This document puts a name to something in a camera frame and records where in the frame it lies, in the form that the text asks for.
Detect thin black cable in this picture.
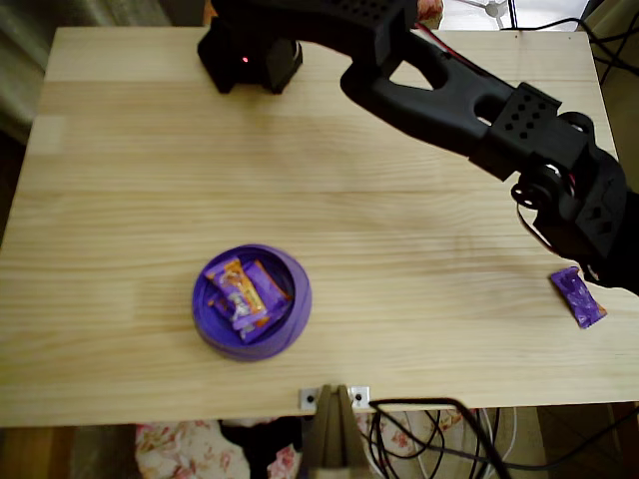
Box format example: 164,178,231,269
366,411,450,479

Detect black fabric object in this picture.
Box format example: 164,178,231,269
218,417,305,479

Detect purple bowl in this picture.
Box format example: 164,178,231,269
191,242,315,363

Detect white star base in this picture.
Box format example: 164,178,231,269
456,0,508,31

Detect red white servo wires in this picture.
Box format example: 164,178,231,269
411,22,483,74

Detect silver metal bracket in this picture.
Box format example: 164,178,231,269
298,385,371,411

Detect thick black cable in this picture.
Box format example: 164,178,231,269
371,396,511,479

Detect floral cushion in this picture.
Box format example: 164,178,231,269
133,408,475,479

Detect metal table clamp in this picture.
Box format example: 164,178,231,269
301,383,373,479

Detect purple orange wrapped candy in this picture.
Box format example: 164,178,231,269
206,256,271,330

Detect white cable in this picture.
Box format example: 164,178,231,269
476,407,518,479

